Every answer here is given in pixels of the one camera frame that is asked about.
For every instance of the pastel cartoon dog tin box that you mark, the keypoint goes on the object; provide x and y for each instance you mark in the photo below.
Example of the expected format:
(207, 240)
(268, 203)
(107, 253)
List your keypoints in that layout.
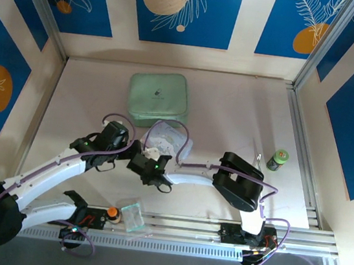
(171, 138)

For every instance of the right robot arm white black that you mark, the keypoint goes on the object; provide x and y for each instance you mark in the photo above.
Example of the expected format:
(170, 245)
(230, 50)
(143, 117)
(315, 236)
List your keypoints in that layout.
(235, 186)

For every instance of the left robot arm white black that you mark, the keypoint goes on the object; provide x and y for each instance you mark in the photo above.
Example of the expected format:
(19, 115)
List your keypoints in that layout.
(54, 172)

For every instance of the clear plastic box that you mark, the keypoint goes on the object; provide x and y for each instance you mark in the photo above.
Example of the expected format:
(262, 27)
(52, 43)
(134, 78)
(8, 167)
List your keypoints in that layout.
(133, 219)

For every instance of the small bottle with orange cap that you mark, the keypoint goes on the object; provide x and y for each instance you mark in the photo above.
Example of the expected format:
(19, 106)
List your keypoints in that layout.
(113, 215)

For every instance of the mint green zip case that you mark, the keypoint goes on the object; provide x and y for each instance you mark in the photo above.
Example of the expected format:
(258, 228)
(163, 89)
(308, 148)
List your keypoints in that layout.
(155, 97)

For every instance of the small green labelled bottle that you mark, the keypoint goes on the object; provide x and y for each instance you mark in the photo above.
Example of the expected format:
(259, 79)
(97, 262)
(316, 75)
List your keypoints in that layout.
(277, 159)

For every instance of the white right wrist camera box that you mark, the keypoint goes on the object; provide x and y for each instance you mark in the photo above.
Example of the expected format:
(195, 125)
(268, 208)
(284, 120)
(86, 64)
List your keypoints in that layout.
(151, 152)

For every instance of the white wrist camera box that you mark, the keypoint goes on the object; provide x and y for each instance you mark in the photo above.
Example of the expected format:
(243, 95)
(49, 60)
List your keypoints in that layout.
(109, 123)
(151, 152)

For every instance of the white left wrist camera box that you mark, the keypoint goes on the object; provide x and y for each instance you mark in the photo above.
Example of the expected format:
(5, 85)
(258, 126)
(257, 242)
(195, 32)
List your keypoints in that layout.
(109, 123)

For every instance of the aluminium frame rail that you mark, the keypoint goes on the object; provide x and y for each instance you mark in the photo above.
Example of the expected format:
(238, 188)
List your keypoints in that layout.
(177, 229)

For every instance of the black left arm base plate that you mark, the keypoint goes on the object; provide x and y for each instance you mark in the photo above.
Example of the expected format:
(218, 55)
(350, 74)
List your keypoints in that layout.
(95, 219)

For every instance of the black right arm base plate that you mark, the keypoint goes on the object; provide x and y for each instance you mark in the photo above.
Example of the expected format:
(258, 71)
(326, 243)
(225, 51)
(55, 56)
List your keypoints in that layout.
(230, 233)

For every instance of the aluminium table side rail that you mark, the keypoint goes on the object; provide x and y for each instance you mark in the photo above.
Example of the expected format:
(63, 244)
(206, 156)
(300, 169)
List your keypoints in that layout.
(297, 122)

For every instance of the aluminium frame post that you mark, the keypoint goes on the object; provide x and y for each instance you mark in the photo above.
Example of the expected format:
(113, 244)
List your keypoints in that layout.
(326, 41)
(40, 3)

